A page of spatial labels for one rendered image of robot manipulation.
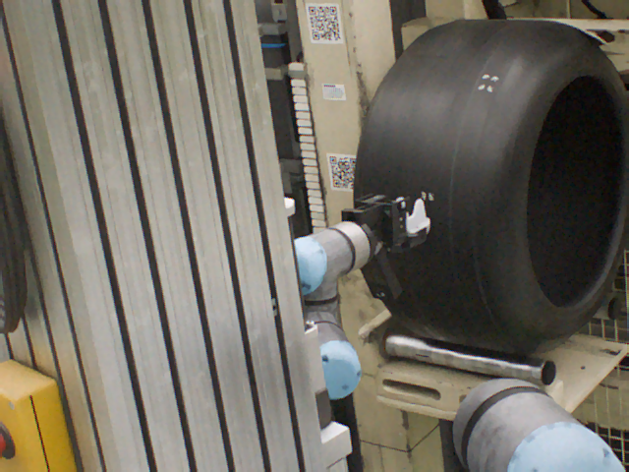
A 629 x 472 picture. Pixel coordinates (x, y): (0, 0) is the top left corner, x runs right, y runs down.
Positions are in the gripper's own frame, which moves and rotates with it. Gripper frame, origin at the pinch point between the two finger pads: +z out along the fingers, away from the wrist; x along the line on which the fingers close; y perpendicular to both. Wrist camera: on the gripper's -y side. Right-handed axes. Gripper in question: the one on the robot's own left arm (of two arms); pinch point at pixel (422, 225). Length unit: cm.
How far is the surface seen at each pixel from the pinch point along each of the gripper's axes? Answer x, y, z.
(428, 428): 25, -56, 38
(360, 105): 26.2, 14.7, 21.6
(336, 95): 31.2, 16.4, 21.3
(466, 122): -4.8, 16.0, 7.1
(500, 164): -10.9, 9.5, 7.1
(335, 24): 29.2, 29.9, 19.6
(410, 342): 16.8, -29.6, 20.1
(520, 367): -6.7, -30.3, 19.6
